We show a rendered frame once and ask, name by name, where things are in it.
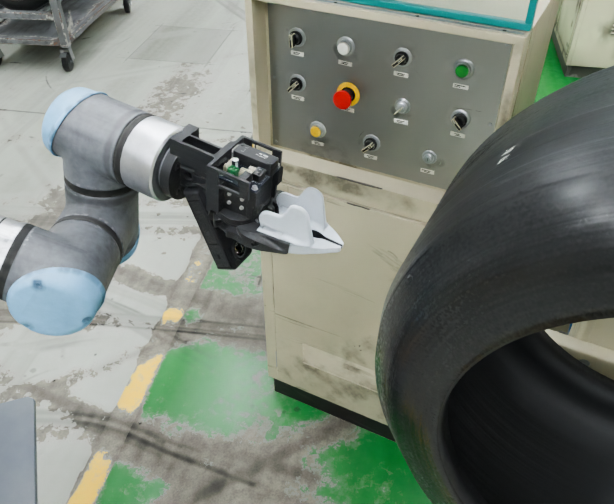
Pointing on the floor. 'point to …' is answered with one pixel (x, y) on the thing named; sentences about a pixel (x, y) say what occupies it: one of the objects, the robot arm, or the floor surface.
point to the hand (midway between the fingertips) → (330, 248)
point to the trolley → (36, 25)
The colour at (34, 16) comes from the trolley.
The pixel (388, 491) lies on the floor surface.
